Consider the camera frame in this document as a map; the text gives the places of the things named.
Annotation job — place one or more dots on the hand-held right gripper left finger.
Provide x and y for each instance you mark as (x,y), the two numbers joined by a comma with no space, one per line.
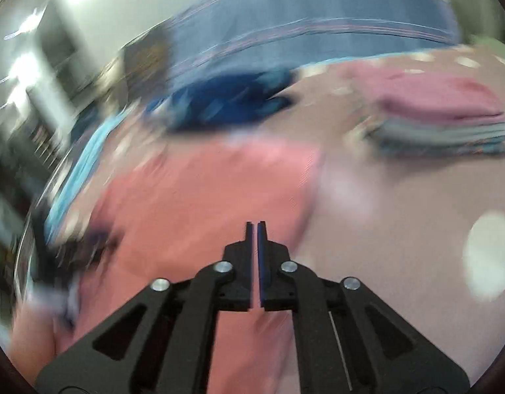
(249,262)

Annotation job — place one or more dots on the pink polka-dot blanket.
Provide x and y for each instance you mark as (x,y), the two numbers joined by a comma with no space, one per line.
(400,213)

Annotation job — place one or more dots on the grey folded garment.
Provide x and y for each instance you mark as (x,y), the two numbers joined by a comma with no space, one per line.
(441,129)

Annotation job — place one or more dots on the blue striped pillow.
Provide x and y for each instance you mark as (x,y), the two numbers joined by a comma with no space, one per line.
(318,20)

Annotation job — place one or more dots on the salmon pink knit garment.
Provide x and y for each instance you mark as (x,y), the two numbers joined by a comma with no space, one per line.
(203,197)

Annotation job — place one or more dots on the teal patterned folded garment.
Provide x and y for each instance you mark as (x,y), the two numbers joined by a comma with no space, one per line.
(449,145)

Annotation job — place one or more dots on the dark brown patterned cushion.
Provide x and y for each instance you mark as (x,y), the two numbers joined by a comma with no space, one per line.
(147,57)

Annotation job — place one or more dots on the navy star plush cloth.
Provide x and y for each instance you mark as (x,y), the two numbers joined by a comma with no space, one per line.
(223,98)

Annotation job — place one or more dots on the turquoise blanket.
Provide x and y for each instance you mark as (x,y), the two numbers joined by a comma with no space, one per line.
(88,160)

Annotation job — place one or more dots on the stack of folded clothes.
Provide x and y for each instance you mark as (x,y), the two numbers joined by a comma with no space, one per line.
(433,98)

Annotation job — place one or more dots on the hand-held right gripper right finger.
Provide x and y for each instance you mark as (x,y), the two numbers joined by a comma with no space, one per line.
(261,262)

